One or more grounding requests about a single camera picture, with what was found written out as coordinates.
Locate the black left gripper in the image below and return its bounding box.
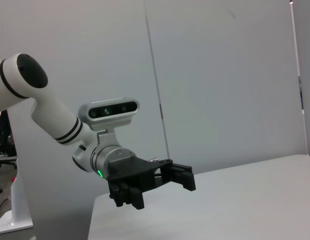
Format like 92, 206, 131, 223
106, 154, 197, 210

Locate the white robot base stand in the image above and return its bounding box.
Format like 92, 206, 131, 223
0, 159, 36, 236

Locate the black office chair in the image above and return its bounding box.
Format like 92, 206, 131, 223
0, 109, 18, 169

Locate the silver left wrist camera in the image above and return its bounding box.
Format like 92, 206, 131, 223
77, 96, 141, 151

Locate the dark floor cable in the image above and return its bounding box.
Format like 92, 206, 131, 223
0, 196, 13, 217

